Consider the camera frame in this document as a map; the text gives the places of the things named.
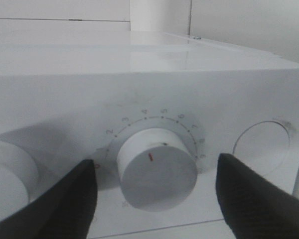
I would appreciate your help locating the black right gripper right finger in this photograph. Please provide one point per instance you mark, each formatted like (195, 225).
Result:
(252, 207)

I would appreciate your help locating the round white door release button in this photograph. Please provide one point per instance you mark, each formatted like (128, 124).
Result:
(263, 147)

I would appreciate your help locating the white timer knob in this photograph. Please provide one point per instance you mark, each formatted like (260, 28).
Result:
(156, 170)

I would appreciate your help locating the upper white power knob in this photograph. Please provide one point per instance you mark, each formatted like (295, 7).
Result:
(18, 178)

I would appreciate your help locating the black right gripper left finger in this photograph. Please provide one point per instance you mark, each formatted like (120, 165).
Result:
(65, 211)

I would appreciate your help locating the white microwave oven body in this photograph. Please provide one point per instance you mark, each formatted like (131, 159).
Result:
(67, 96)

